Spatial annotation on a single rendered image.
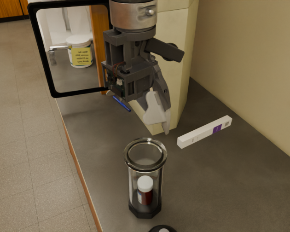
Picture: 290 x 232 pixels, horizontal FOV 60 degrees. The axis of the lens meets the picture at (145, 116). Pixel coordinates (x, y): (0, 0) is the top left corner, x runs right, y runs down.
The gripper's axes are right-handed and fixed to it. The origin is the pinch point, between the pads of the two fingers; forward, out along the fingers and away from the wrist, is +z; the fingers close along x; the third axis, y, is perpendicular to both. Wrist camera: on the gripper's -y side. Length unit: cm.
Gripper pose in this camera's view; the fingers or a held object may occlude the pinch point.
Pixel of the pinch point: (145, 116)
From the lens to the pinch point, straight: 55.0
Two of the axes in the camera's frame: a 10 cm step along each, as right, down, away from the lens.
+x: 6.5, 4.6, -6.0
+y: -7.6, 4.1, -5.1
